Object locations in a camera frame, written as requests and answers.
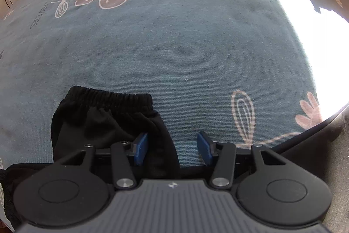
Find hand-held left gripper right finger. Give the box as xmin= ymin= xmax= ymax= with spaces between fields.
xmin=197 ymin=131 xmax=287 ymax=188

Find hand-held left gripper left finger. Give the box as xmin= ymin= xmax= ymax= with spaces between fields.
xmin=61 ymin=133 xmax=149 ymax=190

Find black pants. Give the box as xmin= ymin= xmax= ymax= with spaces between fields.
xmin=0 ymin=86 xmax=349 ymax=233

